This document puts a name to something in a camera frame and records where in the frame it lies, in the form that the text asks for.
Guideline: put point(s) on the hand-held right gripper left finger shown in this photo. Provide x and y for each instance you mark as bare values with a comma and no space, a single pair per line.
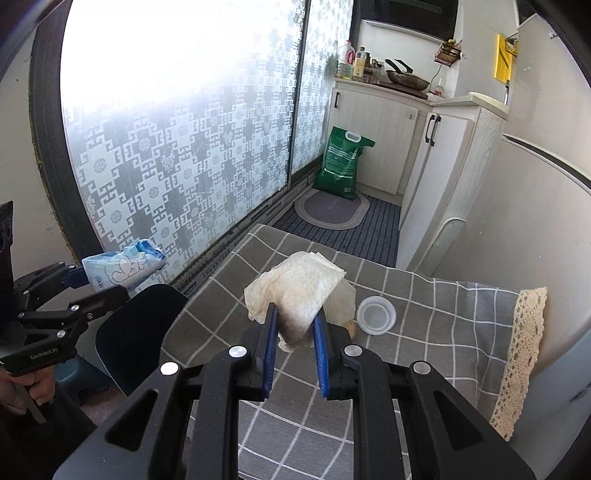
271,341

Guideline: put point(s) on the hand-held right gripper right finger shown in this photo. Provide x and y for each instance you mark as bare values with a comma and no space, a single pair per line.
321,350

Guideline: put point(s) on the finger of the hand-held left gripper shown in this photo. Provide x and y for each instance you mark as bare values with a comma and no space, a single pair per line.
92,302
76,277

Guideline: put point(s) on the blue and white plastic packet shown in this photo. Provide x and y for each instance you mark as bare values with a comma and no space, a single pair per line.
124,265

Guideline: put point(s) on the stained white paper tissue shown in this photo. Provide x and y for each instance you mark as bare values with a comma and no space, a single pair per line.
300,286

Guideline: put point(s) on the teal plastic trash bin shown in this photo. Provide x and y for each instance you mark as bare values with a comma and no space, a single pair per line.
138,337

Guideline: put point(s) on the person's left hand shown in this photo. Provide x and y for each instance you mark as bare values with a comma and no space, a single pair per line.
41,385

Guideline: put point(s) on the blue-grey plastic stool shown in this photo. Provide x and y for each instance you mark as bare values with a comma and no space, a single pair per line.
85,381

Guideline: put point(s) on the clear round plastic lid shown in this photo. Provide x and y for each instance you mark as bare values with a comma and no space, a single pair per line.
376,314

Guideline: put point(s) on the grey checked tablecloth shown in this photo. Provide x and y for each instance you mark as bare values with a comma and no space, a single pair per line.
438,332

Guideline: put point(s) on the dark striped floor mat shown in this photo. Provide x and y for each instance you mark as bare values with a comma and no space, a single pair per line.
378,230

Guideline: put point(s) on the grey oval floor mat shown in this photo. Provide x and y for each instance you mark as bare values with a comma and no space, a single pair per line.
330,210

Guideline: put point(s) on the patterned frosted sliding door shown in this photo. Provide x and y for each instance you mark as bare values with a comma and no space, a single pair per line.
184,138

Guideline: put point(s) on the green rice bag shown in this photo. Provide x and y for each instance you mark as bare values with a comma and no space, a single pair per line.
341,164

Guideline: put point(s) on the white refrigerator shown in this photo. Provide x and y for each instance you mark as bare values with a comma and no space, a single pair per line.
545,230

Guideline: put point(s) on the dark wok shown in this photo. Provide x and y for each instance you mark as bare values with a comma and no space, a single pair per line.
408,81

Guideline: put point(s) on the yellow oil bottle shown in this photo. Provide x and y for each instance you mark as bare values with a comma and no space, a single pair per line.
359,67

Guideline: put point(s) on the clear glass bottle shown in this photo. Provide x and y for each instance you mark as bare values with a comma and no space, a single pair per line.
440,87

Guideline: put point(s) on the white jug with red cap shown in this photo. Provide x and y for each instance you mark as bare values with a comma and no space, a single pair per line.
347,53

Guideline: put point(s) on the dark range hood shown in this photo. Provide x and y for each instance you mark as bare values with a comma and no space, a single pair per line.
406,18

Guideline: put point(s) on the wall spice rack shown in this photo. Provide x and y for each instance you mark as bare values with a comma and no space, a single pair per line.
449,53

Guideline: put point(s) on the yellow wall holder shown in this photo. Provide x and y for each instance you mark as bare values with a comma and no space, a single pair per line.
502,57

